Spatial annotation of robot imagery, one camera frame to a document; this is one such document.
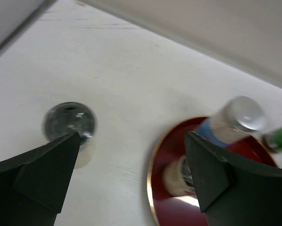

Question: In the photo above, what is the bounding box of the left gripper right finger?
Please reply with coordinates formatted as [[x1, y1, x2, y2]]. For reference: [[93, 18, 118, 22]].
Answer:
[[185, 132, 282, 226]]

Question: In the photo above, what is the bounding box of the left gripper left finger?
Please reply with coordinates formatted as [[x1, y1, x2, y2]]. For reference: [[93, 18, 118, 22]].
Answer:
[[0, 132, 80, 226]]

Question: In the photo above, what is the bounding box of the black-cap glass jar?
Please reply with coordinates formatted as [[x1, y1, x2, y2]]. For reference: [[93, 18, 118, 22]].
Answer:
[[162, 155, 195, 196]]

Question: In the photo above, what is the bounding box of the silver-lid spice jar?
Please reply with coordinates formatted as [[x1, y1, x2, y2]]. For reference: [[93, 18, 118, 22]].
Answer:
[[195, 96, 267, 148]]

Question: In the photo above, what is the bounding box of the black grinder-top shaker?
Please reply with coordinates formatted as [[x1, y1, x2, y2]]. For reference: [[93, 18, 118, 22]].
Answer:
[[42, 102, 97, 169]]

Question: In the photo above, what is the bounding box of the red round lacquer tray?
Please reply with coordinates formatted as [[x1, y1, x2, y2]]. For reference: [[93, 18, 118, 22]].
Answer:
[[146, 115, 278, 226]]

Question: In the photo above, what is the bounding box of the left metal table rail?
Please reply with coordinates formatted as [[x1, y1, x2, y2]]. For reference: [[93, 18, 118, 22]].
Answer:
[[0, 0, 55, 55]]

